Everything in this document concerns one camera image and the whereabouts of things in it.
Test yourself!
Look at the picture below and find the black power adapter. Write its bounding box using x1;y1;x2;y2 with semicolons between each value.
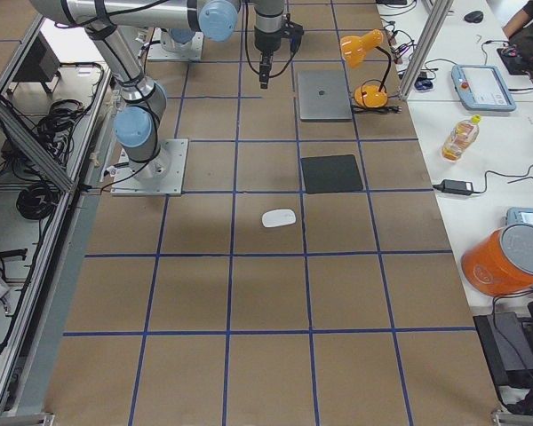
433;179;474;196

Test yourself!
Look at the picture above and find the aluminium frame post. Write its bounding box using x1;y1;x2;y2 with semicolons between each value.
399;0;453;101

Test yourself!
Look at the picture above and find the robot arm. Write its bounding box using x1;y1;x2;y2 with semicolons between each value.
32;1;304;181
159;1;203;62

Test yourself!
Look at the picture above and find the blue teach pendant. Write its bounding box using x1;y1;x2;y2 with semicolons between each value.
505;207;533;225
450;65;516;112

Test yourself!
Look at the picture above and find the yellow juice bottle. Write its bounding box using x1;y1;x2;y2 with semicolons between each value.
442;114;482;161

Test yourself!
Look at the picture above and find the silver laptop notebook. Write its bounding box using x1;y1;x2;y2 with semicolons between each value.
298;70;352;122

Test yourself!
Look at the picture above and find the orange desk lamp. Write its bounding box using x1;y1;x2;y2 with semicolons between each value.
339;29;402;114

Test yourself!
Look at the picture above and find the black mousepad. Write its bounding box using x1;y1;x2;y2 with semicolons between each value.
300;154;363;194

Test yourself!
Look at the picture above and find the orange bucket grey lid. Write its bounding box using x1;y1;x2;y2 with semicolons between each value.
461;223;533;296

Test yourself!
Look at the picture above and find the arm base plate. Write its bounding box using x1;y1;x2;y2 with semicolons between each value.
110;138;189;196
147;28;204;62

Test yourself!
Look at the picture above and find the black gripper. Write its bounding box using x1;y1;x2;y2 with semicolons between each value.
254;13;304;90

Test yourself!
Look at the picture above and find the white computer mouse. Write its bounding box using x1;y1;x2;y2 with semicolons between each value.
261;209;297;228

